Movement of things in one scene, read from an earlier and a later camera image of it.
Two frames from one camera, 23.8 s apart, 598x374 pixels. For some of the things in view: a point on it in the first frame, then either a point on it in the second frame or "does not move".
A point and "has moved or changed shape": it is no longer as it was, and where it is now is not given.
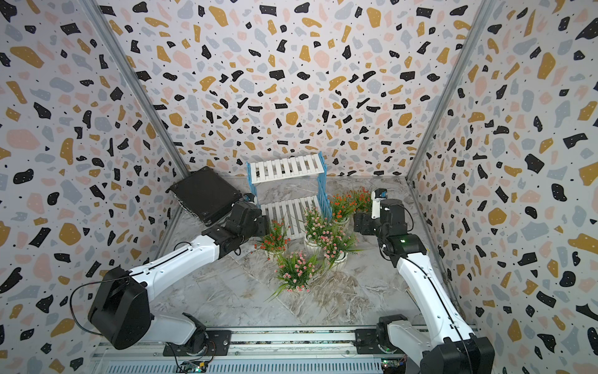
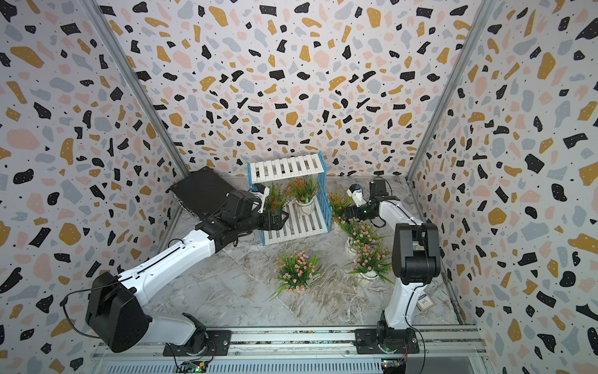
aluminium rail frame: x=258 y=351 does not move
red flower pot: x=342 y=206 → x=303 y=191
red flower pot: x=359 y=200 has moved or changed shape
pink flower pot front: x=295 y=269 does not move
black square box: x=205 y=193 does not move
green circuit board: x=192 y=367 does not move
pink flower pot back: x=317 y=227 → x=363 y=238
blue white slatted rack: x=286 y=188 does not move
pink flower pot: x=336 y=246 → x=371 y=262
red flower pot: x=275 y=244 → x=276 y=199
